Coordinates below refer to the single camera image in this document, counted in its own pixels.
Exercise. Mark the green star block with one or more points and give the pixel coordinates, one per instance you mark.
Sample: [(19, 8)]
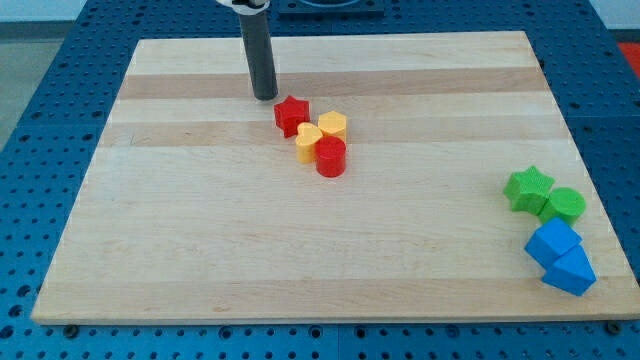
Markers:
[(528, 190)]

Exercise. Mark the light wooden board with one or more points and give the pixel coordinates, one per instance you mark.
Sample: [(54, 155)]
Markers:
[(195, 210)]

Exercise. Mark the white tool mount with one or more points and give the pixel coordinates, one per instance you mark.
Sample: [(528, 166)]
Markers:
[(246, 7)]

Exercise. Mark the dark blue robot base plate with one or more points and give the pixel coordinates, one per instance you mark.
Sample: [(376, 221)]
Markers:
[(308, 8)]

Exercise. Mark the yellow heart block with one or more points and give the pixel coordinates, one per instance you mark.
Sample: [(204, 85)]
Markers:
[(306, 140)]

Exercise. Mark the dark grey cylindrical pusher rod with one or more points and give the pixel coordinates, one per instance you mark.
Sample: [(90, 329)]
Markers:
[(259, 55)]

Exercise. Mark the red star block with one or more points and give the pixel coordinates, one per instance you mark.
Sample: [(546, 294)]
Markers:
[(290, 113)]

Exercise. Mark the green cylinder block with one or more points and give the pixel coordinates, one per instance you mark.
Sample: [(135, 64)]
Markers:
[(564, 203)]

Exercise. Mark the blue triangle block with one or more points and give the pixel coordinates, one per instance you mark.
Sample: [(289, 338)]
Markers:
[(572, 272)]

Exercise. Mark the yellow hexagon block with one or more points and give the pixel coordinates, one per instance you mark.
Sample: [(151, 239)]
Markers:
[(333, 124)]

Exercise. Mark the red cylinder block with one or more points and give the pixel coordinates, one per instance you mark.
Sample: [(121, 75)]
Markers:
[(330, 156)]

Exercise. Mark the blue cube block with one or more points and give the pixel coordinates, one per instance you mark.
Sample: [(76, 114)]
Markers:
[(551, 241)]

